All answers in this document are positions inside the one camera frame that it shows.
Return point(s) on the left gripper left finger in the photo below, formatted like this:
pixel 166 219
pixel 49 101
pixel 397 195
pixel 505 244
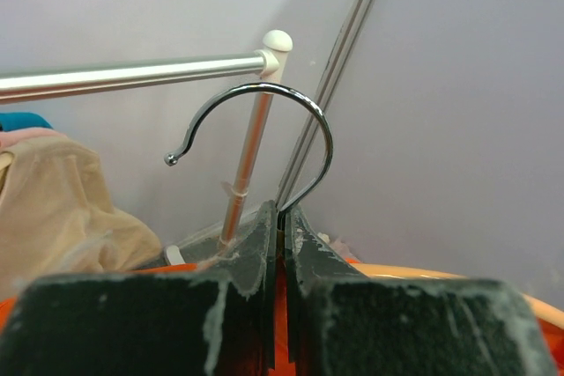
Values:
pixel 212 321

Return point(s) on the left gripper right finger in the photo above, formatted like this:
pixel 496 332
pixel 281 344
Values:
pixel 341 322

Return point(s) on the lilac t shirt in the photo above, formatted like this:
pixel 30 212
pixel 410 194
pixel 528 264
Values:
pixel 337 245

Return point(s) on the beige t shirt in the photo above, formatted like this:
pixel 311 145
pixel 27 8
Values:
pixel 57 216

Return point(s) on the pink t shirt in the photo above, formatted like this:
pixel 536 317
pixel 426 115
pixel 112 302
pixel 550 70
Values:
pixel 9 138

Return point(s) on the teal blue t shirt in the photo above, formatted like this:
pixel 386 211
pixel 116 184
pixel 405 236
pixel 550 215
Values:
pixel 22 120

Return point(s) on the white metal clothes rack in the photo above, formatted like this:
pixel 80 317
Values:
pixel 268 62

